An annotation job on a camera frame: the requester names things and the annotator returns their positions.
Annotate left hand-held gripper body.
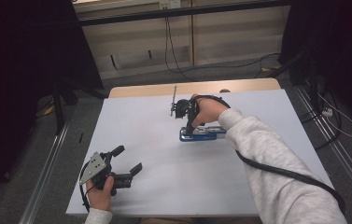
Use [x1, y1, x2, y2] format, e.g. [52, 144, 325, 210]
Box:
[78, 150, 134, 197]

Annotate person's right hand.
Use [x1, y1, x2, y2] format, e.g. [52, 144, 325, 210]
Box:
[190, 93, 230, 129]

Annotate aluminium floor rail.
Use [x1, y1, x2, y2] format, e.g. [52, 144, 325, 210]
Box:
[18, 121, 71, 224]
[294, 84, 352, 213]

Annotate hand-held gripper black cable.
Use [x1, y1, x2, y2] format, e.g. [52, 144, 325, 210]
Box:
[191, 93, 347, 217]
[78, 161, 96, 213]

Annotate blue stapler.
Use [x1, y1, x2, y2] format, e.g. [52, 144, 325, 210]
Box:
[178, 125, 228, 143]

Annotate black metal stand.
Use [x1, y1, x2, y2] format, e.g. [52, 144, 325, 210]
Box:
[50, 77, 110, 135]

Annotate black curtain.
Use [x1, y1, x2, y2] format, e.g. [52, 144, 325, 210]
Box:
[0, 0, 105, 220]
[278, 0, 352, 133]

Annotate black horizontal bar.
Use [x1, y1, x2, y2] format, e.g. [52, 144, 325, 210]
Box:
[77, 0, 291, 28]

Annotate right hand-held gripper black cable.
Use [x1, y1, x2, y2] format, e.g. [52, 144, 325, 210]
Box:
[191, 93, 347, 217]

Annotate person's left hand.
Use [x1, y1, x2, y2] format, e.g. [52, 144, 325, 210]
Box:
[85, 175, 116, 213]

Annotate white wall outlet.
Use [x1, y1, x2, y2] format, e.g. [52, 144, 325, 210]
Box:
[159, 0, 182, 10]

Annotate black floor cables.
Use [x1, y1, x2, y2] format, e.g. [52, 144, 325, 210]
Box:
[299, 88, 344, 151]

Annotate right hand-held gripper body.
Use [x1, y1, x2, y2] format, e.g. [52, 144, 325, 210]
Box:
[169, 85, 202, 121]

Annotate left hand-held gripper black cable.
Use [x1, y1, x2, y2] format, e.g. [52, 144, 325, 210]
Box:
[78, 161, 96, 213]

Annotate black hanging wall cable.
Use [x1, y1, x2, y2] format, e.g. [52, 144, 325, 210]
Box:
[163, 16, 282, 82]

